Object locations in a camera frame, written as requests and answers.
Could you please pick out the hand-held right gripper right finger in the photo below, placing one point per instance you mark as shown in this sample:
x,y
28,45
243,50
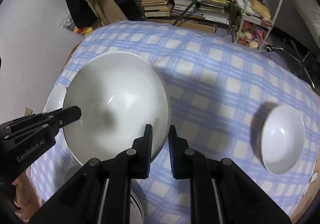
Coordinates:
x,y
171,154

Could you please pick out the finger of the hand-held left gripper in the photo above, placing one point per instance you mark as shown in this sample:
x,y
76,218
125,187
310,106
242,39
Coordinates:
x,y
71,115

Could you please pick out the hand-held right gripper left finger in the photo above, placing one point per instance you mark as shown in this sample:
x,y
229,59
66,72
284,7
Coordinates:
x,y
149,149

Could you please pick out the small bowl with printed inside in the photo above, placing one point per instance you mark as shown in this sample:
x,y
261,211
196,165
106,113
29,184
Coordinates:
x,y
56,99

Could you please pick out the large white bowl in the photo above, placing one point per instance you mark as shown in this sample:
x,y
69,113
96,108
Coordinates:
x,y
112,94

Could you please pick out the white cherry-print plate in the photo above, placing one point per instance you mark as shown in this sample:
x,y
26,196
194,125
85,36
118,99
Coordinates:
x,y
136,204

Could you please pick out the small red-sided bowl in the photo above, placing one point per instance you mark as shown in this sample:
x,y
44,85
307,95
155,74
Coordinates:
x,y
282,144

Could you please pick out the person's left hand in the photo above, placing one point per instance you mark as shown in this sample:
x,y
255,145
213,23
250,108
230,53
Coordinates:
x,y
25,194

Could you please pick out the blue plaid tablecloth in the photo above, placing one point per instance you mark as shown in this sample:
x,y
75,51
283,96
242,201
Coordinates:
x,y
212,84

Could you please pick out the plastic bag with yellow contents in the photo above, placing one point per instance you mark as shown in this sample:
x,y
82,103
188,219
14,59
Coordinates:
x,y
82,30

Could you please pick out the black pants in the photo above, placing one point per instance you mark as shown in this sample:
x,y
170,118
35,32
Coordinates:
x,y
80,9

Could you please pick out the flat cardboard box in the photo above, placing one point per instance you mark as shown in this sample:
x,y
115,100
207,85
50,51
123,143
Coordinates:
x,y
195,25

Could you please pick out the colourful toys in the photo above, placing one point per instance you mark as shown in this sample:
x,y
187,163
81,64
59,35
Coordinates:
x,y
250,37

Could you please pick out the stack of books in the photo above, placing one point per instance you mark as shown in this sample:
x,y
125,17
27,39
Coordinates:
x,y
155,1

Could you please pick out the white wall socket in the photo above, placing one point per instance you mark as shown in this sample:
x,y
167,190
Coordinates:
x,y
28,112

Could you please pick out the metal chair frame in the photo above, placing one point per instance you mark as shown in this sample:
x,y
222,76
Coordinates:
x,y
306,66

